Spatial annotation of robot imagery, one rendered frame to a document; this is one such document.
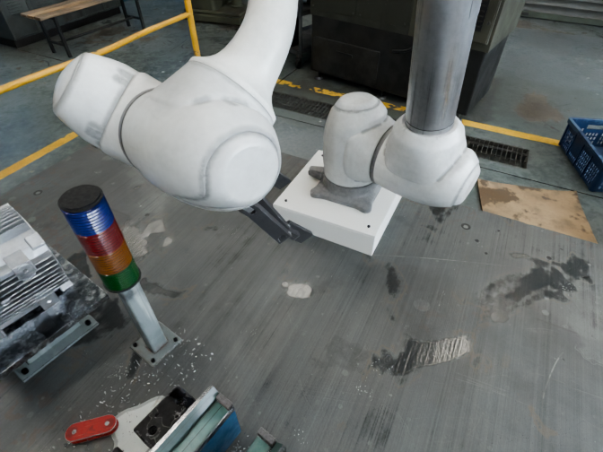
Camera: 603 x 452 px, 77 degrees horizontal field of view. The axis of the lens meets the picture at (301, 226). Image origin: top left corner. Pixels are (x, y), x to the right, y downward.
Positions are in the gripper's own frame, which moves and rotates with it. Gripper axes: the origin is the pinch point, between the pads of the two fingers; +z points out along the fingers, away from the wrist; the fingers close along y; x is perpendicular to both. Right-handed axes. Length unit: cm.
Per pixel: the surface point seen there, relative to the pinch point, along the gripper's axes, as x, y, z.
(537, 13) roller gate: 238, -359, 434
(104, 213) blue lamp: -15.4, 2.0, -27.8
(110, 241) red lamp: -18.9, 3.8, -24.8
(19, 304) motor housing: -44, 1, -27
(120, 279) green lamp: -25.0, 5.7, -19.5
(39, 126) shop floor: -201, -254, 35
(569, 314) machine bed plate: 29, 30, 57
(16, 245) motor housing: -37.9, -6.3, -30.1
